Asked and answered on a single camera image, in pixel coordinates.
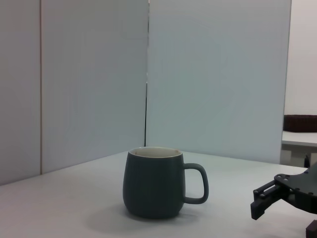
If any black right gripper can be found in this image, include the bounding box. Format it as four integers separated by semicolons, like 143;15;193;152
250;162;317;238

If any grey ceramic cup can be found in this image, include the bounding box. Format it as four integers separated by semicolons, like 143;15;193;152
122;146;210;220

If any white desk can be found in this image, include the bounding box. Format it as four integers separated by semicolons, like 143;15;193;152
281;130;317;166

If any dark woven basket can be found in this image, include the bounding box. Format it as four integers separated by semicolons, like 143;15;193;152
283;115;317;133

